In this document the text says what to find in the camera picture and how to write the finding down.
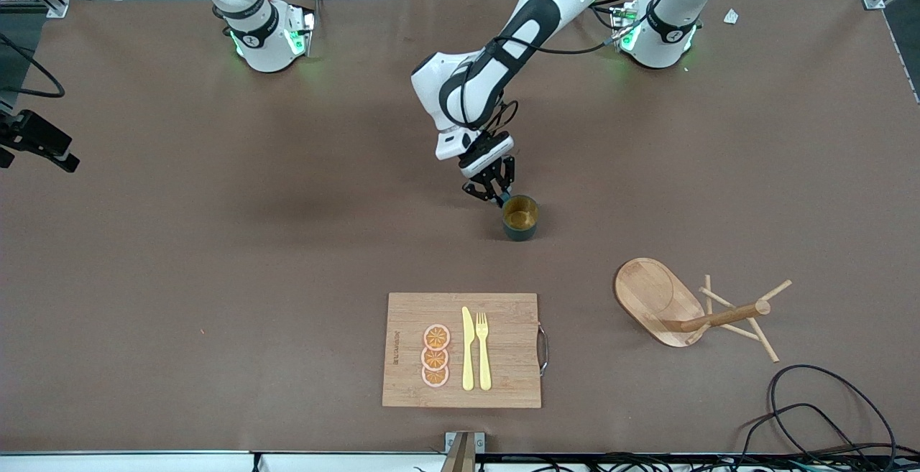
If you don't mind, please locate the wooden cup rack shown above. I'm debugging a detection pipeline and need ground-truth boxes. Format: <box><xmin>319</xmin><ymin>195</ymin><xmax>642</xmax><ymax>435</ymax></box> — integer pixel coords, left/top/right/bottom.
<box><xmin>614</xmin><ymin>257</ymin><xmax>793</xmax><ymax>364</ymax></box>

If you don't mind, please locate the yellow plastic knife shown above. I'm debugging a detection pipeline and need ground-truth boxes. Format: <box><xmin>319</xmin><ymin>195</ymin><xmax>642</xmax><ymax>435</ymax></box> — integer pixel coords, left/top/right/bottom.
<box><xmin>461</xmin><ymin>306</ymin><xmax>476</xmax><ymax>392</ymax></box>

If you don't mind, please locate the metal bracket with post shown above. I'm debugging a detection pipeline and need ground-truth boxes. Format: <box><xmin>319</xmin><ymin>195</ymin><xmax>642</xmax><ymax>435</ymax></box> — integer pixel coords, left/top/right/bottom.
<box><xmin>440</xmin><ymin>431</ymin><xmax>487</xmax><ymax>472</ymax></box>

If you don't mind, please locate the yellow plastic fork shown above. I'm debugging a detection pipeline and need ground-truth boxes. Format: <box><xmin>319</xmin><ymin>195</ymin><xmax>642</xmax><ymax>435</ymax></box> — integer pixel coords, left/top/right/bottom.
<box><xmin>475</xmin><ymin>312</ymin><xmax>492</xmax><ymax>392</ymax></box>

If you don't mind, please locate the bamboo cutting board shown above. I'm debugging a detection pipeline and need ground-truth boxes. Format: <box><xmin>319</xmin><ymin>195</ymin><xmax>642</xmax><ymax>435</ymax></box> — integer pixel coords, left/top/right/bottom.
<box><xmin>382</xmin><ymin>292</ymin><xmax>549</xmax><ymax>409</ymax></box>

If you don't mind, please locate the looped black cable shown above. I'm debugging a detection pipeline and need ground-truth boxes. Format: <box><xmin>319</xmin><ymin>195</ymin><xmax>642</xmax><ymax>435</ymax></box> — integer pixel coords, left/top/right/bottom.
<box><xmin>740</xmin><ymin>364</ymin><xmax>899</xmax><ymax>472</ymax></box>

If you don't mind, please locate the white table edge rail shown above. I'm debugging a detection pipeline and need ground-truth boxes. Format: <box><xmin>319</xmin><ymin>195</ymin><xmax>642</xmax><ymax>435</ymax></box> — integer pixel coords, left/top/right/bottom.
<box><xmin>0</xmin><ymin>450</ymin><xmax>446</xmax><ymax>472</ymax></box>

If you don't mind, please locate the dark green mug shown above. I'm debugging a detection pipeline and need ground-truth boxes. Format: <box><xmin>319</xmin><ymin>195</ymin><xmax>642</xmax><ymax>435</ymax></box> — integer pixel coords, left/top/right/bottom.
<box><xmin>501</xmin><ymin>194</ymin><xmax>541</xmax><ymax>242</ymax></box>

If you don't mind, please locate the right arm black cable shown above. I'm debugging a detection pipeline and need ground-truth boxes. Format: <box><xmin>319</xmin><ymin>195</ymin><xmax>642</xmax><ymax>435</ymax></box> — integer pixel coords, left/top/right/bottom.
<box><xmin>0</xmin><ymin>30</ymin><xmax>65</xmax><ymax>99</ymax></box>

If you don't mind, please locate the brown table cover mat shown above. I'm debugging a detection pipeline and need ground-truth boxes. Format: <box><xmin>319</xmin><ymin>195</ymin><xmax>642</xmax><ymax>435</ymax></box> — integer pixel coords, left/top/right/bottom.
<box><xmin>0</xmin><ymin>0</ymin><xmax>920</xmax><ymax>456</ymax></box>

